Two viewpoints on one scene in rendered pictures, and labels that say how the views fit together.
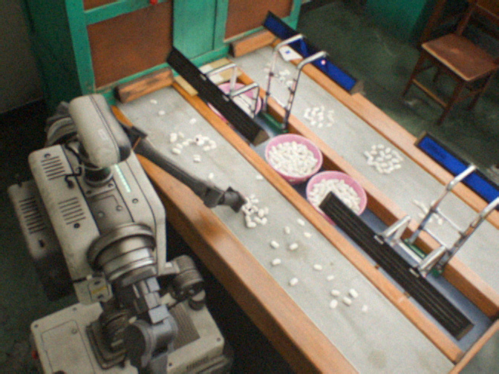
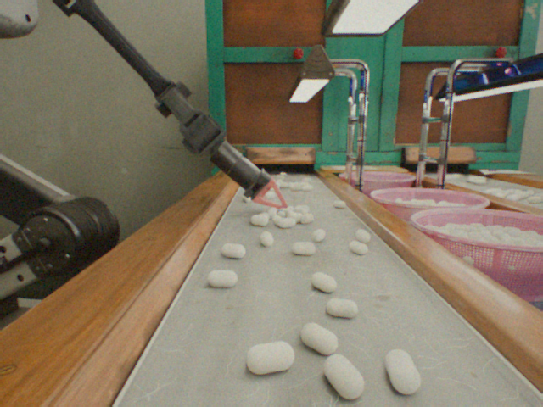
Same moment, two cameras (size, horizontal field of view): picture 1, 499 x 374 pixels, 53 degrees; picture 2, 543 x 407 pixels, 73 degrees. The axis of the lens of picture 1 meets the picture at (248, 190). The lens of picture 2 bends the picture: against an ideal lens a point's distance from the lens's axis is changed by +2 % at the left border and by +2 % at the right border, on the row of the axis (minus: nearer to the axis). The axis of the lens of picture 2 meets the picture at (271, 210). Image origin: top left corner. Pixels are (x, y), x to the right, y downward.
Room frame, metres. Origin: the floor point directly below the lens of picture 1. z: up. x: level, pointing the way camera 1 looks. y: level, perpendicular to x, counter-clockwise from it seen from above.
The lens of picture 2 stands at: (0.73, -0.59, 0.92)
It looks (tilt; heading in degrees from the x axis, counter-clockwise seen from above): 12 degrees down; 48
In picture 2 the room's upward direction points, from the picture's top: straight up
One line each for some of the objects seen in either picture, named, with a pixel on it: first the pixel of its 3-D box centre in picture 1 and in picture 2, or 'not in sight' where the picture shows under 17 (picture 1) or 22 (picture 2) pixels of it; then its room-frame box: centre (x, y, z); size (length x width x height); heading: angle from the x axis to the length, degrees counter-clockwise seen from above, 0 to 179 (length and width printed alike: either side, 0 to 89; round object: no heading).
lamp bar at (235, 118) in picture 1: (214, 91); (305, 80); (1.58, 0.21, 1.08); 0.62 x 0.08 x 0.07; 48
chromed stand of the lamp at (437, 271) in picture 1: (453, 221); not in sight; (1.29, -0.83, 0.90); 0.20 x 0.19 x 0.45; 48
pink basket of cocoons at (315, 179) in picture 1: (333, 200); (490, 249); (1.42, -0.38, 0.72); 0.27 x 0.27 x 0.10
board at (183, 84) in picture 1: (208, 76); (361, 169); (2.04, 0.32, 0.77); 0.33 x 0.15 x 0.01; 138
